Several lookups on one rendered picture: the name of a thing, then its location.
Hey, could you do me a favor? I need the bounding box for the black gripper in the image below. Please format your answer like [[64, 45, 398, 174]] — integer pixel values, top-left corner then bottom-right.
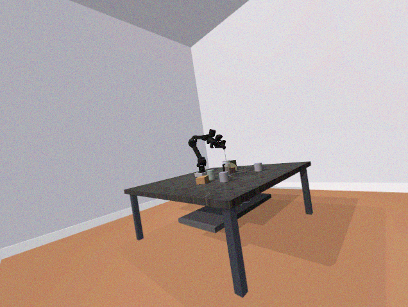
[[210, 139, 226, 148]]

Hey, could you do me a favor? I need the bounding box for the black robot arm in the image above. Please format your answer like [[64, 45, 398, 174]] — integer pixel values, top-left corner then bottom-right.
[[188, 129, 223, 173]]

